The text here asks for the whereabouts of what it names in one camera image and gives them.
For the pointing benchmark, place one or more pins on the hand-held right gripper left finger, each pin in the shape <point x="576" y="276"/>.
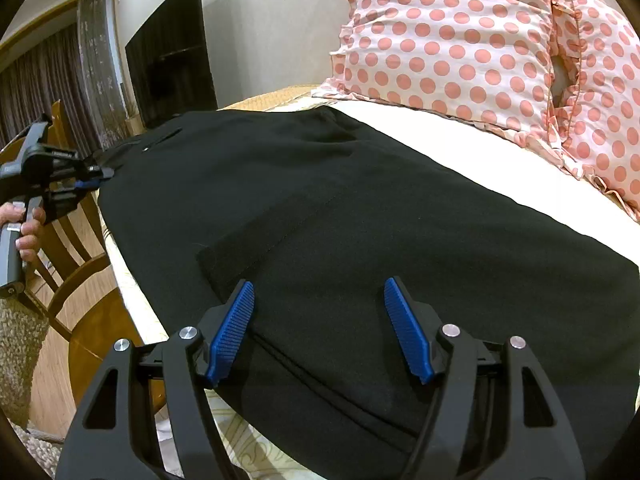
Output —
<point x="231" y="332"/>

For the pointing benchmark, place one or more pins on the white bed sheet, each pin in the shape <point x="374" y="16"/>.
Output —
<point x="500" y="165"/>

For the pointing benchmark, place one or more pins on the black pants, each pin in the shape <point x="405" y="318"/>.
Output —
<point x="350" y="240"/>

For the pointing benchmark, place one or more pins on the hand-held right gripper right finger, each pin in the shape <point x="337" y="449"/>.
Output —
<point x="407" y="332"/>

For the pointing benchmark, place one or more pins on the person's left hand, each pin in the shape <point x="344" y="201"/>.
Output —
<point x="27" y="232"/>

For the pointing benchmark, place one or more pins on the beige woven rug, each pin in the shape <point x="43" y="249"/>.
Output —
<point x="20" y="350"/>

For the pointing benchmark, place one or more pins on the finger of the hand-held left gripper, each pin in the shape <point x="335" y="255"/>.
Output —
<point x="97" y="176"/>

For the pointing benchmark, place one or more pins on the pink polka dot pillow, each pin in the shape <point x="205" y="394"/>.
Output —
<point x="445" y="35"/>
<point x="595" y="85"/>

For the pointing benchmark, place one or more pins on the black television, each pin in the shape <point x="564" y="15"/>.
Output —
<point x="172" y="55"/>

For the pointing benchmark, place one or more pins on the dark curtain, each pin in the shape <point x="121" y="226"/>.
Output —
<point x="47" y="85"/>

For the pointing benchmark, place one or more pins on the wooden chair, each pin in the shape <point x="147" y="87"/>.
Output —
<point x="75" y="270"/>

